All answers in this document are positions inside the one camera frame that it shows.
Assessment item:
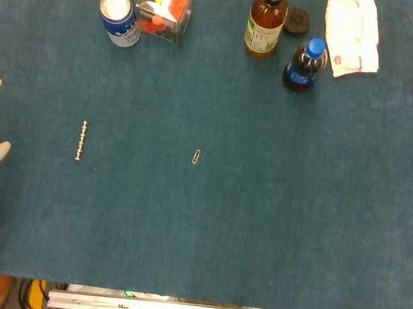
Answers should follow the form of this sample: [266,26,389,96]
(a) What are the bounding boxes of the silver bead chain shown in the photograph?
[73,120,89,165]

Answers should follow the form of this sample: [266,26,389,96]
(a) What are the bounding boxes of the blue and white drink can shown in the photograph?
[94,0,146,50]

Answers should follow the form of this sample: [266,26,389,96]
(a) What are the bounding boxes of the clear box with orange toys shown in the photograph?
[131,0,194,47]

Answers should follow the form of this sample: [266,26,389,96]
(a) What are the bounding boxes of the amber tea bottle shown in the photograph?
[242,0,290,62]

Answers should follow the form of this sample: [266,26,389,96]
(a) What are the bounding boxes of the black round puck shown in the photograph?
[282,5,314,37]

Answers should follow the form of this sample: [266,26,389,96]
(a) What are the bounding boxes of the cola bottle with blue cap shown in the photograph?
[280,34,331,96]

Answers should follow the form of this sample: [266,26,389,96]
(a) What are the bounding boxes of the white crumpled paper bag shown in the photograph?
[317,0,388,84]

